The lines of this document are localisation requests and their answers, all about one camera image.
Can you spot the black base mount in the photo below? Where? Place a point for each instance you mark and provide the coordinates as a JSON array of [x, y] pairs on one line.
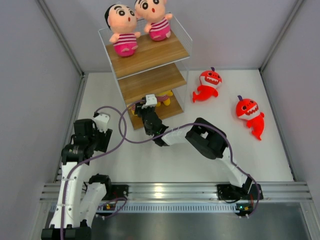
[[116, 191], [229, 193]]

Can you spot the boy plush doll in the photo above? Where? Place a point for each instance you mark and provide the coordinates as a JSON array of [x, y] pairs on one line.
[[157, 20], [122, 21]]

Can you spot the aluminium mounting rail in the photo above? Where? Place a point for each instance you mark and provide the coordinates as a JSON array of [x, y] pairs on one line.
[[197, 197]]

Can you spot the aluminium frame post left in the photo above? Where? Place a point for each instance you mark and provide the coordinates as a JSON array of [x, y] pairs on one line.
[[59, 34]]

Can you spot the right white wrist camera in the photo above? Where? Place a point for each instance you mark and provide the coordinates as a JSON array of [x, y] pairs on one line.
[[150, 100]]

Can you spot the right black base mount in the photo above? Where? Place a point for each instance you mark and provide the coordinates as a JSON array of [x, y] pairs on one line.
[[229, 193]]

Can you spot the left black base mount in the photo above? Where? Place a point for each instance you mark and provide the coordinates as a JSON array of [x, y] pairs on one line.
[[116, 191]]

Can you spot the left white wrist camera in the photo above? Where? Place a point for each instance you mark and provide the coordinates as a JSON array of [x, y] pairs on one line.
[[101, 121]]

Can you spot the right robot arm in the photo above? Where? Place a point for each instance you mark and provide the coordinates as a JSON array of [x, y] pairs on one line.
[[211, 143]]

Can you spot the aluminium frame post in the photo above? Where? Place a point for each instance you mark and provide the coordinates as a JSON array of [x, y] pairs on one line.
[[298, 4], [59, 34]]

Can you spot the yellow plush toy striped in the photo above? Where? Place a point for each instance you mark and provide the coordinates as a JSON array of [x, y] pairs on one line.
[[164, 98]]

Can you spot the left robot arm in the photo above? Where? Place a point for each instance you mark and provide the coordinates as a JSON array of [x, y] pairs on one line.
[[82, 186]]

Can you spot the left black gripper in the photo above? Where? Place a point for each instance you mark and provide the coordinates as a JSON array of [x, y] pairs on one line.
[[105, 138]]

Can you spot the red shark plush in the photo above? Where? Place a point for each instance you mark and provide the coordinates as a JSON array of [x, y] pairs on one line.
[[248, 110], [210, 81]]

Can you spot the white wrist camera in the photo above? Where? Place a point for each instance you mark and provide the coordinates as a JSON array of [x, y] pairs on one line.
[[101, 121], [150, 100]]

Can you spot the aluminium frame post right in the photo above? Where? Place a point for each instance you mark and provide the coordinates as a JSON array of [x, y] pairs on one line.
[[298, 4]]

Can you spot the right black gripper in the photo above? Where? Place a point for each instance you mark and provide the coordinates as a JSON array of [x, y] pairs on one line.
[[139, 110]]

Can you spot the white wire wooden shelf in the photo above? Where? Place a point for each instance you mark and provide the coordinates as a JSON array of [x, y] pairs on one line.
[[155, 68]]

